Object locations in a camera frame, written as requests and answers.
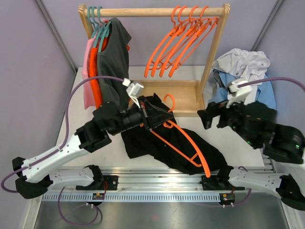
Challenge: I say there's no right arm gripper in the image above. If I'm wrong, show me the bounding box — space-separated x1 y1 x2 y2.
197 93 258 146

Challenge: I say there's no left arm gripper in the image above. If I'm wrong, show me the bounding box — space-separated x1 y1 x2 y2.
109 96 173 136

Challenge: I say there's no black shirt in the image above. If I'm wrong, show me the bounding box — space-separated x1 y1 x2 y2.
121 126 227 175

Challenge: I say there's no white shirt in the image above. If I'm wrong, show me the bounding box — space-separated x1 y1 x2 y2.
212 48 271 82

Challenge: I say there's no orange hanger of white shirt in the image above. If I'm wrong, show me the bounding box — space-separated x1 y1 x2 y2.
144 6 193 78

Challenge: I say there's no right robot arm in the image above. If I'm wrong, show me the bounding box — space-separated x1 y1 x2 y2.
197 101 305 211

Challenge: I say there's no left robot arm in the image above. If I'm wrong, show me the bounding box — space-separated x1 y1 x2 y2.
12 96 173 199

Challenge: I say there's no blue shirt pile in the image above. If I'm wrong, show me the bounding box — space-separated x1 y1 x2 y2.
202 68 277 110

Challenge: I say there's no orange shirt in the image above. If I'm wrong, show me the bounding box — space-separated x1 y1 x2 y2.
88 48 129 111

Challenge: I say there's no pink shirt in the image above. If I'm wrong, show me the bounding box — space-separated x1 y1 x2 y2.
81 38 95 110

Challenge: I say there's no dark grey shirt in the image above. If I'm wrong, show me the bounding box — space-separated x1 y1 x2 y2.
97 18 132 111

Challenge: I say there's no teal hanger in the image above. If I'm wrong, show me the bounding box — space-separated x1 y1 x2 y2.
87 6 99 39
94 6 111 52
91 6 105 46

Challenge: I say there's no wooden clothes rack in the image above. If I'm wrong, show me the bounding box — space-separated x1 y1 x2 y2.
78 3 231 117

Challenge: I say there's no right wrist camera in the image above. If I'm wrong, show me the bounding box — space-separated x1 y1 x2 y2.
226 79 252 108

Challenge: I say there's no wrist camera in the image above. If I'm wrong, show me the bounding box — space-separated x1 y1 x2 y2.
226 79 252 108
122 78 144 108

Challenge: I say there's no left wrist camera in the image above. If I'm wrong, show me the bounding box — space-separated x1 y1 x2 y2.
122 78 144 108

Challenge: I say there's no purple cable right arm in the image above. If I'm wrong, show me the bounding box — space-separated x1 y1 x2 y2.
238 76 305 93

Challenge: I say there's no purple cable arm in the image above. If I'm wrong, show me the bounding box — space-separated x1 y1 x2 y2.
238 76 305 93
0 75 126 193

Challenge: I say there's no aluminium rail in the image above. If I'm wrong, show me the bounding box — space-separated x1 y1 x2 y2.
36 168 281 205

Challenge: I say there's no purple cable lower right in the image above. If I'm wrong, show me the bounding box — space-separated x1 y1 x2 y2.
195 188 252 207

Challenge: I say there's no purple cable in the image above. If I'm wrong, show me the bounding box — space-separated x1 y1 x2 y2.
58 186 102 225
195 188 252 207

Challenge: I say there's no purple cable lower left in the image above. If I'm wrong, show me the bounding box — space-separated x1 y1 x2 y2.
58 186 102 225

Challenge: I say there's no white cable duct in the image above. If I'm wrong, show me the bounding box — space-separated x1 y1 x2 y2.
42 192 220 202

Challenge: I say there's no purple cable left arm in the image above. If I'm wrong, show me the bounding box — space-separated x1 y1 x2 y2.
0 75 126 193

